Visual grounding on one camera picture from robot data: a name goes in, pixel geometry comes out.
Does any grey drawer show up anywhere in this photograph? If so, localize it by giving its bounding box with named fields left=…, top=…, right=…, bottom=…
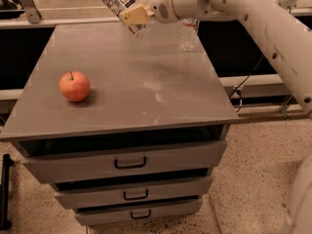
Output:
left=55, top=175, right=212, bottom=210
left=23, top=139, right=227, bottom=183
left=75, top=198, right=202, bottom=226

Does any black cable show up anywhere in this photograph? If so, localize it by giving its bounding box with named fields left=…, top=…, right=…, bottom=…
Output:
left=228, top=54, right=266, bottom=113

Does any bottom grey drawer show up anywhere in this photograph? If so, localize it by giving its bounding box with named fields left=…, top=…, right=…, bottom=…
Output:
left=75, top=198, right=202, bottom=226

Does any clear water bottle red label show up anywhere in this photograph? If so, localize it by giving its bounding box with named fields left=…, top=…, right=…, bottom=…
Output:
left=179, top=19, right=198, bottom=52

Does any black stand at left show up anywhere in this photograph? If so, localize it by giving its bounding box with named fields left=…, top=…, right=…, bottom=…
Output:
left=0, top=154, right=14, bottom=231

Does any middle grey drawer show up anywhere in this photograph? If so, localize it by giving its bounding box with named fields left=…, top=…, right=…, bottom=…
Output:
left=55, top=175, right=212, bottom=210

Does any grey drawer cabinet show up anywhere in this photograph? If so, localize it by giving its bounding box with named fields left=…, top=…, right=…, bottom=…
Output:
left=1, top=22, right=236, bottom=214

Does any grey metal rail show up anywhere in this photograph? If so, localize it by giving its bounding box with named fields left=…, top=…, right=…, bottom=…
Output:
left=0, top=7, right=312, bottom=30

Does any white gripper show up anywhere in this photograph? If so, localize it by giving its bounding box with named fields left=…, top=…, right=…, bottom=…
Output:
left=120, top=0, right=177, bottom=25

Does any top grey drawer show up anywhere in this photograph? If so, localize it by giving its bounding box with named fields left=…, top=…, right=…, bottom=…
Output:
left=23, top=139, right=227, bottom=183

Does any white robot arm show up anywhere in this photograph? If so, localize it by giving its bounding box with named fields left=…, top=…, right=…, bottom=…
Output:
left=120, top=0, right=312, bottom=114

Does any blue label plastic bottle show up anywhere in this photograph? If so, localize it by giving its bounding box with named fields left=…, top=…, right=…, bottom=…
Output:
left=101, top=0, right=150, bottom=38

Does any red apple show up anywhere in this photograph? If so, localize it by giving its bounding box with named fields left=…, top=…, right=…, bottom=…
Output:
left=58, top=71, right=91, bottom=102

